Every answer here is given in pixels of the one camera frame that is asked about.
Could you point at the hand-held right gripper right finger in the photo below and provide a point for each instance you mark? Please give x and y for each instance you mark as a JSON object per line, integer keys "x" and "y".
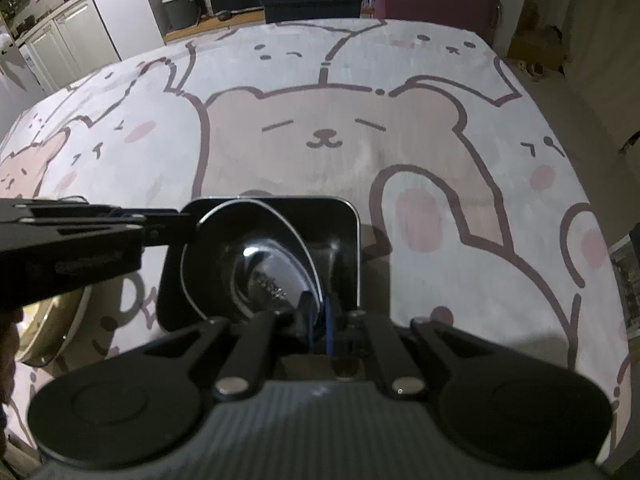
{"x": 331, "y": 332}

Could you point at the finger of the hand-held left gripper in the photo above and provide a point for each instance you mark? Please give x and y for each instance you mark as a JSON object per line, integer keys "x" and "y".
{"x": 170, "y": 227}

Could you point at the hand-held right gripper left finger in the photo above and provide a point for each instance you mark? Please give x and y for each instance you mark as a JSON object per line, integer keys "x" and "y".
{"x": 306, "y": 322}

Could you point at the round stainless steel bowl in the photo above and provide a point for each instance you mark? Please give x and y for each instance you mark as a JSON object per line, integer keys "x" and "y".
{"x": 225, "y": 260}

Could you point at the stainless steel rectangular tray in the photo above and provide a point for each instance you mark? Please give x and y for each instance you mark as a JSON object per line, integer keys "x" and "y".
{"x": 340, "y": 240}

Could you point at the person's left hand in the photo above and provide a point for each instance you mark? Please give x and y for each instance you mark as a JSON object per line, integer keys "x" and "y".
{"x": 7, "y": 360}

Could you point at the wooden bench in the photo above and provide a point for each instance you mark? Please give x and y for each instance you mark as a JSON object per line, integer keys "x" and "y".
{"x": 200, "y": 33}

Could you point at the white kitchen cabinets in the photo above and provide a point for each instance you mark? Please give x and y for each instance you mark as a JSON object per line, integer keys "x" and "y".
{"x": 75, "y": 40}

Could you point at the dark grey pot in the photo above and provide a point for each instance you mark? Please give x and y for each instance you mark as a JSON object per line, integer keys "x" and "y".
{"x": 181, "y": 12}

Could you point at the small dark bowl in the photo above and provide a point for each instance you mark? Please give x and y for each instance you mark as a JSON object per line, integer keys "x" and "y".
{"x": 225, "y": 16}

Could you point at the white refrigerator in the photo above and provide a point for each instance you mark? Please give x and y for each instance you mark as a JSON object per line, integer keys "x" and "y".
{"x": 130, "y": 5}

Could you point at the cartoon bear printed tablecloth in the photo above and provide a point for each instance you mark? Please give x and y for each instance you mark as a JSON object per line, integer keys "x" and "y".
{"x": 400, "y": 110}

